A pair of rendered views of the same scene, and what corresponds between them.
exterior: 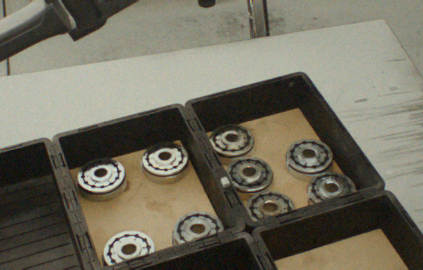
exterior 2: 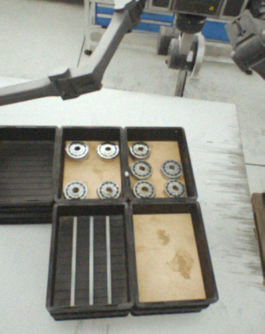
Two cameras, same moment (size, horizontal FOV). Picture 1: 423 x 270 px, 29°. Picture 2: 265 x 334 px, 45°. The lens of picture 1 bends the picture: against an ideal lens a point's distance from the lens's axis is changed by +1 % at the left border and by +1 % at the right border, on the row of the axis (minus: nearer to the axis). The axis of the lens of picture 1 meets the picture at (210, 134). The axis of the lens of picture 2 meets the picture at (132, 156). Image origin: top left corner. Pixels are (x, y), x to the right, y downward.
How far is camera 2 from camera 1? 0.43 m
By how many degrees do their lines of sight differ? 12
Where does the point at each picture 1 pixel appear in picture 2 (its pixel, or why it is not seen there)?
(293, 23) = (202, 83)
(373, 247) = (183, 222)
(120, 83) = (107, 101)
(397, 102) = (225, 148)
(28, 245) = (36, 172)
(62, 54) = not seen: hidden behind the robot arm
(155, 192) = (99, 163)
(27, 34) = (39, 93)
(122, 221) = (79, 174)
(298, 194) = (160, 185)
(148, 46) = (137, 75)
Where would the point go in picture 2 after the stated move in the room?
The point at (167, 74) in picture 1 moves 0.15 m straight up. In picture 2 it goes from (129, 103) to (131, 84)
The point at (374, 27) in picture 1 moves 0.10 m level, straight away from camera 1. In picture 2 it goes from (229, 107) to (234, 97)
